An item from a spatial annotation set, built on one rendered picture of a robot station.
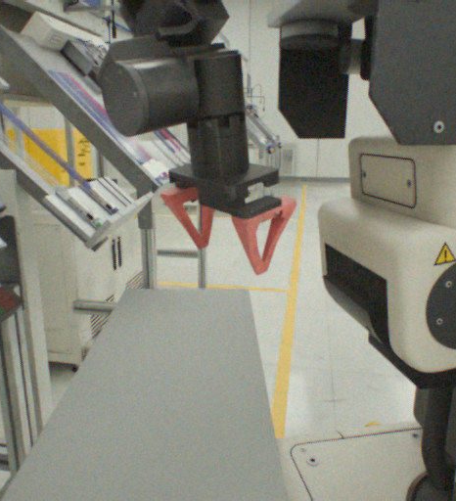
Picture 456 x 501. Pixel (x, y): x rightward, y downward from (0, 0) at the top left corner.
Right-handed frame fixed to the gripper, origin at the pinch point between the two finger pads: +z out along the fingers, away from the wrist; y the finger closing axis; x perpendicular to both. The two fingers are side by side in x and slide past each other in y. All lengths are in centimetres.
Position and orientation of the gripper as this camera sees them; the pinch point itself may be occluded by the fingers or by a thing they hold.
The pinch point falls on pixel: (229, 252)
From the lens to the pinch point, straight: 48.4
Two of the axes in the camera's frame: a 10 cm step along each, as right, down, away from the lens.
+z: 1.0, 9.0, 4.2
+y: 6.4, 2.6, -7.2
